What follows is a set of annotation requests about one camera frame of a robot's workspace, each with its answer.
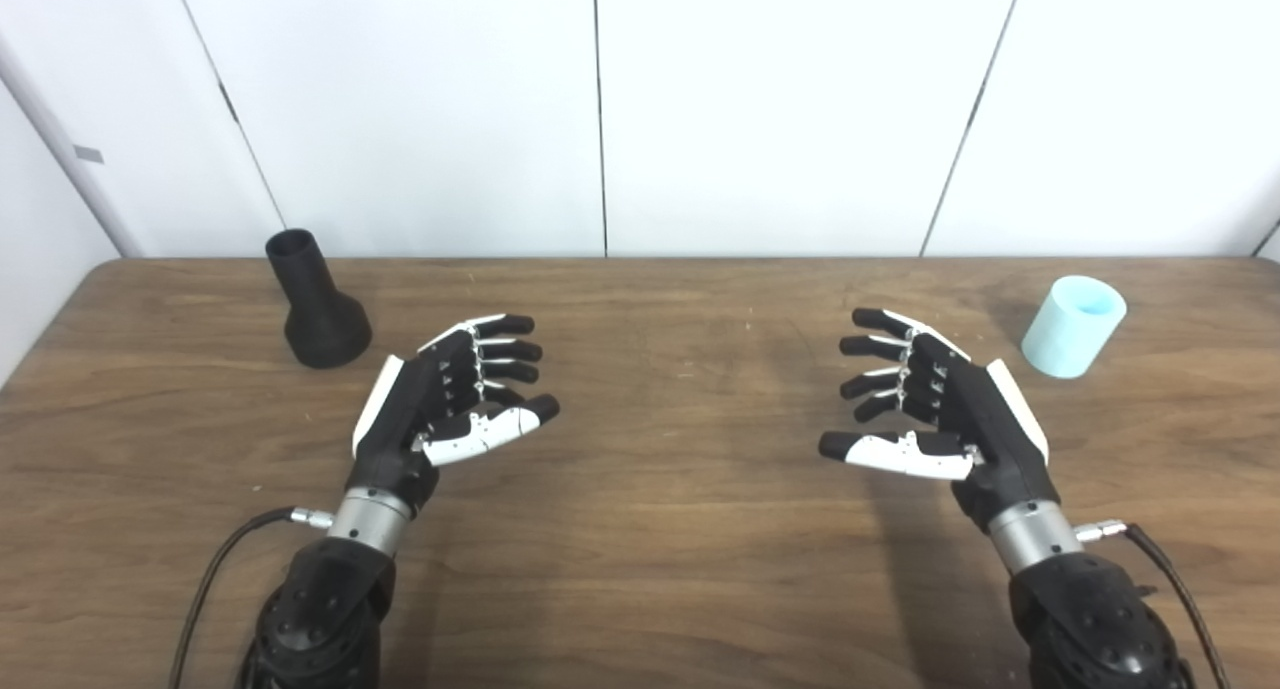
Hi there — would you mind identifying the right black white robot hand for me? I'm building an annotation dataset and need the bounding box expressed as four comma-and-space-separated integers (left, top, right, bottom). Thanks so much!
818, 307, 1063, 532

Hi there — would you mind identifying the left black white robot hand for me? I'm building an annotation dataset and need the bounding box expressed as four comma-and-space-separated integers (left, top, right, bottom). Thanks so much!
347, 313, 561, 516

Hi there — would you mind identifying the black flared nozzle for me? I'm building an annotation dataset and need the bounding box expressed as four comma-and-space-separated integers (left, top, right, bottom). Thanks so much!
265, 228, 373, 370

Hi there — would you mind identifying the light-blue hose piece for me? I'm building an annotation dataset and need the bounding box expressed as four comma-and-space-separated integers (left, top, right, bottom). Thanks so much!
1021, 275, 1128, 380

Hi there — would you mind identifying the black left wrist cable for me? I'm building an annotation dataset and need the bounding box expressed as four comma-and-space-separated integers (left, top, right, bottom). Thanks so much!
168, 507, 334, 689

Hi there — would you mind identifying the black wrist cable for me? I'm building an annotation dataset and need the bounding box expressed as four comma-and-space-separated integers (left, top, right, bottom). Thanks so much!
1075, 518, 1233, 689
168, 507, 334, 689

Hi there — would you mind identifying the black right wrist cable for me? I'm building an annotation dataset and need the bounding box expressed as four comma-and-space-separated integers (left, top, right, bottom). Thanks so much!
1075, 518, 1233, 689

